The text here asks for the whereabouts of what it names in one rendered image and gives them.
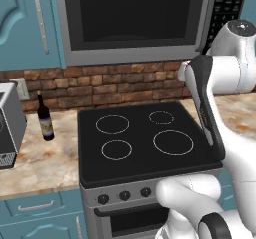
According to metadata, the silver oven door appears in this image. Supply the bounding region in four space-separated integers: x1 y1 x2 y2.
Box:
83 203 172 239

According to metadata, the black hob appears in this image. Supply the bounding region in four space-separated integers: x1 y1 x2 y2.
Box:
76 100 225 190

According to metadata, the silver cupboard door handle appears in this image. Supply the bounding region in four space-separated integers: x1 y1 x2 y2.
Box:
32 0 51 56

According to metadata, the white wall socket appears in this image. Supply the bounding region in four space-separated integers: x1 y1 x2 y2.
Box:
10 78 31 101

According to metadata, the silver base cupboard handle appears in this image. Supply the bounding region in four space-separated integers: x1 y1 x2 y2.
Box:
75 215 84 239

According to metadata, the black oven knob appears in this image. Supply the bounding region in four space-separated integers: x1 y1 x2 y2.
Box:
118 189 132 202
139 186 153 199
97 193 111 206

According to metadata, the black oven door handle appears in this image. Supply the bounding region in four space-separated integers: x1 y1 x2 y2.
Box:
93 202 168 218

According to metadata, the silver microwave door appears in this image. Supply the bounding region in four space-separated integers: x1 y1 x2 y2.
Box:
54 0 218 68

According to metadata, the teal drawer front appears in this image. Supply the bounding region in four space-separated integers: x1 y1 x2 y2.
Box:
3 190 65 218

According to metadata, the teal base cupboard door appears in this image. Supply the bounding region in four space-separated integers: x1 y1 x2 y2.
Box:
0 211 88 239

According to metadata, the dark wine bottle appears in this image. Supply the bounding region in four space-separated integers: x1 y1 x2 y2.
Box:
35 90 56 142

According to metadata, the silver drawer handle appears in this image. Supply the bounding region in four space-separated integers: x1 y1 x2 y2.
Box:
17 199 56 213

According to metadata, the silver microwave oven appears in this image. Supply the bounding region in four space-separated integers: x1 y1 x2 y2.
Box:
54 0 250 68

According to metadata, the teal wall cupboard door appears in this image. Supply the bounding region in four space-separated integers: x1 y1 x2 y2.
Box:
0 0 67 73

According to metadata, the silver toaster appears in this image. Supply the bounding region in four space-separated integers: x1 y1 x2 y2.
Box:
0 81 28 170

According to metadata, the teal base cupboard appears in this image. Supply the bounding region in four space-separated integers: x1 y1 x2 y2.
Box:
217 168 242 212

